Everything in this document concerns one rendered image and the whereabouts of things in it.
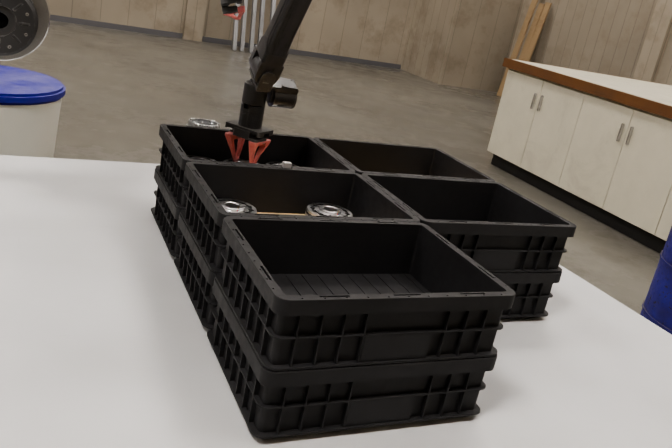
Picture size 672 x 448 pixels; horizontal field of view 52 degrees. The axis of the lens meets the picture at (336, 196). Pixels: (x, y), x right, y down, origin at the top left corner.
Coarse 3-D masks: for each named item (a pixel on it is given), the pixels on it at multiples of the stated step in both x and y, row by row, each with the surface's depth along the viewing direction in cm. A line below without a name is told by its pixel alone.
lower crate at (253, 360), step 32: (224, 320) 112; (224, 352) 114; (256, 384) 97; (288, 384) 95; (320, 384) 97; (352, 384) 100; (384, 384) 104; (416, 384) 106; (448, 384) 108; (480, 384) 112; (256, 416) 98; (288, 416) 98; (320, 416) 101; (352, 416) 102; (384, 416) 105; (416, 416) 108; (448, 416) 110
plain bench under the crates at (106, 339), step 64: (0, 192) 167; (64, 192) 175; (128, 192) 184; (0, 256) 136; (64, 256) 141; (128, 256) 147; (0, 320) 115; (64, 320) 118; (128, 320) 122; (192, 320) 126; (512, 320) 153; (576, 320) 160; (640, 320) 167; (0, 384) 99; (64, 384) 102; (128, 384) 105; (192, 384) 108; (512, 384) 126; (576, 384) 131; (640, 384) 136
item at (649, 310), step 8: (664, 248) 292; (664, 256) 288; (664, 264) 287; (656, 272) 294; (664, 272) 285; (656, 280) 291; (664, 280) 284; (656, 288) 289; (664, 288) 284; (648, 296) 296; (656, 296) 288; (664, 296) 283; (648, 304) 293; (656, 304) 287; (664, 304) 283; (648, 312) 292; (656, 312) 286; (664, 312) 282; (656, 320) 286; (664, 320) 282; (664, 328) 281
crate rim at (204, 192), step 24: (192, 168) 137; (240, 168) 145; (264, 168) 147; (288, 168) 150; (384, 192) 146; (216, 216) 117; (264, 216) 119; (288, 216) 121; (312, 216) 123; (336, 216) 126; (408, 216) 135
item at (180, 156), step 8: (160, 128) 164; (184, 128) 168; (192, 128) 169; (200, 128) 169; (208, 128) 170; (216, 128) 172; (160, 136) 164; (168, 136) 156; (272, 136) 178; (280, 136) 178; (288, 136) 179; (296, 136) 180; (304, 136) 182; (168, 144) 155; (176, 144) 151; (320, 144) 177; (176, 152) 147; (184, 152) 146; (328, 152) 170; (176, 160) 147; (184, 160) 142; (192, 160) 142; (200, 160) 143; (208, 160) 144; (336, 160) 165; (184, 168) 142; (304, 168) 152; (312, 168) 154; (320, 168) 155; (344, 168) 161; (352, 168) 160
